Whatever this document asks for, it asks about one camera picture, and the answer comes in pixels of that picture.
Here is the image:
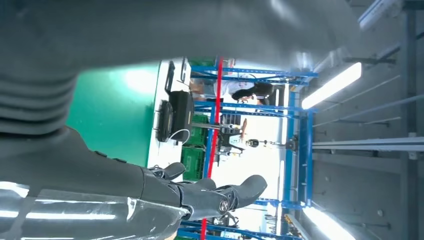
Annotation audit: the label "black smartphone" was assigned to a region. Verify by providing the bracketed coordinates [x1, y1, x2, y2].
[164, 60, 176, 95]

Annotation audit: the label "ceiling light strip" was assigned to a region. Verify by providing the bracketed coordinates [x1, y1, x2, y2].
[302, 206, 357, 240]
[300, 62, 363, 110]

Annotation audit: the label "black handheld controller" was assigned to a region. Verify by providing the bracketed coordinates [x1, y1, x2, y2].
[154, 99, 175, 144]

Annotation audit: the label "person in background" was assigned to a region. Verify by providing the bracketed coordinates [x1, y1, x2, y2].
[228, 117, 263, 157]
[213, 80, 276, 102]

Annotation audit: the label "black carry bag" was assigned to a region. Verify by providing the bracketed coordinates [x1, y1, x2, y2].
[168, 56, 196, 144]

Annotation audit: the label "green plastic crate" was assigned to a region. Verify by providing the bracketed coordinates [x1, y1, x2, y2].
[188, 56, 216, 67]
[185, 114, 210, 147]
[180, 145, 206, 182]

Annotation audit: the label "red pole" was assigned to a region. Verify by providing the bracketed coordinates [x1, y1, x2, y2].
[200, 57, 224, 240]

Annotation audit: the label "blue metal rack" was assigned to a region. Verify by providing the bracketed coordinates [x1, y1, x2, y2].
[177, 56, 319, 240]

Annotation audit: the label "thin white cable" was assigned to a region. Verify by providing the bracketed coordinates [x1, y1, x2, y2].
[165, 128, 192, 146]

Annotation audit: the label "white table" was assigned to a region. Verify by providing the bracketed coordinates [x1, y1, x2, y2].
[146, 59, 200, 186]

